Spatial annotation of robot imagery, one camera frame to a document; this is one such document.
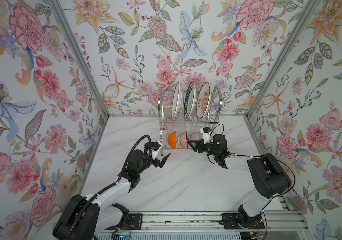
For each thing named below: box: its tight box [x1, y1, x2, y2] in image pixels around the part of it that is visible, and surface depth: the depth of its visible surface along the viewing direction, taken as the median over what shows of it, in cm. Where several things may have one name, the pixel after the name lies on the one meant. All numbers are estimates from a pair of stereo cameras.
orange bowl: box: [167, 131, 177, 149], surface depth 94 cm
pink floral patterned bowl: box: [179, 131, 188, 149], surface depth 92 cm
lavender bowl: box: [189, 131, 202, 141], surface depth 92 cm
